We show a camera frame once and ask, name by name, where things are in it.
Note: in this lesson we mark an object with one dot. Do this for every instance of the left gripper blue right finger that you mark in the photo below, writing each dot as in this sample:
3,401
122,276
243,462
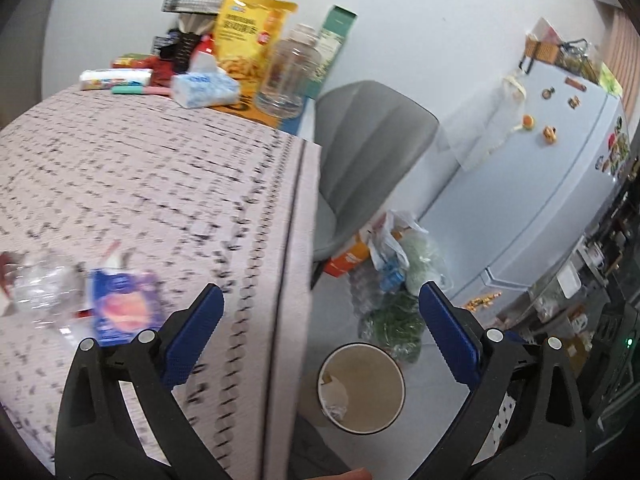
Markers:
456,340

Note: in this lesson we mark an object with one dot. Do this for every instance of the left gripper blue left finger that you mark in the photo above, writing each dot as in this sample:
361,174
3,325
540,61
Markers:
184,335

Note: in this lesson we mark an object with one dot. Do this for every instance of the white paper towel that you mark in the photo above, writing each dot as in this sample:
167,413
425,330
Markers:
333,397

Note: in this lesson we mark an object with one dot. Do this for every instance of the round trash bin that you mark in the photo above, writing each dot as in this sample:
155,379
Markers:
375,385

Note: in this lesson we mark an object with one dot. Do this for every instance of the left hand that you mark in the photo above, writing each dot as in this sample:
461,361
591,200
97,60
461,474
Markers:
356,474

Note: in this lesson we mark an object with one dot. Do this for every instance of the green vegetables bag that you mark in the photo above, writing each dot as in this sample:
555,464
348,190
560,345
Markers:
396,326

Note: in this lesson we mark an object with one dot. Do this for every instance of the blue tissue pack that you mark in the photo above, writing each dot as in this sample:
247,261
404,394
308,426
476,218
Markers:
123,304

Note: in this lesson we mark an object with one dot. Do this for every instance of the blue water bottle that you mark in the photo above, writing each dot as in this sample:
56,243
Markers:
391,276

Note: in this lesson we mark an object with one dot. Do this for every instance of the white plastic bag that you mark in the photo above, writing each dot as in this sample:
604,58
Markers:
398,235

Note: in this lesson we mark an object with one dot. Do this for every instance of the orange carton box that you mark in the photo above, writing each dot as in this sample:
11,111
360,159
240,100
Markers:
355,251

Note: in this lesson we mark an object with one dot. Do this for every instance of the clear crumpled plastic bottle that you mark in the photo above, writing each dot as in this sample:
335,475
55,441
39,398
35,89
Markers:
49,288

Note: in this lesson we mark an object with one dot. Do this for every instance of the light blue refrigerator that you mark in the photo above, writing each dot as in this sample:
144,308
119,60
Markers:
502,225

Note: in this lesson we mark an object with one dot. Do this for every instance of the grey upholstered chair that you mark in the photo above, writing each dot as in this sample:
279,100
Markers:
370,136

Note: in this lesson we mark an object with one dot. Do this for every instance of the blue white tissue package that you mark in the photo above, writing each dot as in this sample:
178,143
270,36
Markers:
195,90

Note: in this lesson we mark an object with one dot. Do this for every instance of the clear glass jar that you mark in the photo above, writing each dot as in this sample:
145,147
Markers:
293,61

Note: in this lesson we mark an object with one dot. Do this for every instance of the white roll package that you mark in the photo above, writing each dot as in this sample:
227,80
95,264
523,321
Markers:
114,77

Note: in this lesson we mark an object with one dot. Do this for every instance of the yellow snack bag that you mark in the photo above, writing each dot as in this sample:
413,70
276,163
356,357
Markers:
245,32

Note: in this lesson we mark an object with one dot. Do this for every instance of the green tall box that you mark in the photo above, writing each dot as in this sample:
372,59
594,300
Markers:
332,37

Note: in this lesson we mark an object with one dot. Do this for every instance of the grey keyboard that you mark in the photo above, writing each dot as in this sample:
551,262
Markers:
192,6

